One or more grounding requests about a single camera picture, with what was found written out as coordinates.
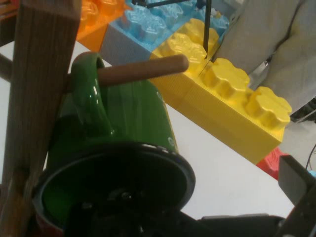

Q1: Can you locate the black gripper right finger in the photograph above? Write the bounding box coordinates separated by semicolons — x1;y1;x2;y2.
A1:
274;155;316;237

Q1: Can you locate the brown wooden mug tree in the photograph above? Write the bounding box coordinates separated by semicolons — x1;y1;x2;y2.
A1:
0;0;190;237

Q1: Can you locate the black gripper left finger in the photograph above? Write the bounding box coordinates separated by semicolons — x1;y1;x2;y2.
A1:
65;195;185;237

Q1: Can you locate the low red toy brick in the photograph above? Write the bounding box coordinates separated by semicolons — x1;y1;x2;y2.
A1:
255;147;289;181

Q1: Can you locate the yellow toy brick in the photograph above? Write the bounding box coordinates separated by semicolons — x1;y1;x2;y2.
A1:
149;17;292;165

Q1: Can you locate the green enamel mug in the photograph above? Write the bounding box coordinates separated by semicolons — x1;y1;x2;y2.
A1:
32;52;197;237

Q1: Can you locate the beige fabric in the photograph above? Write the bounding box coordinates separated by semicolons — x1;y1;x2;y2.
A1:
217;0;316;117

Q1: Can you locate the blue and grey toy brick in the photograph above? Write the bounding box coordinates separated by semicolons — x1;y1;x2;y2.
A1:
98;0;230;66

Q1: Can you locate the orange toy brick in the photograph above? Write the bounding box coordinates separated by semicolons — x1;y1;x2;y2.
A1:
75;0;126;52

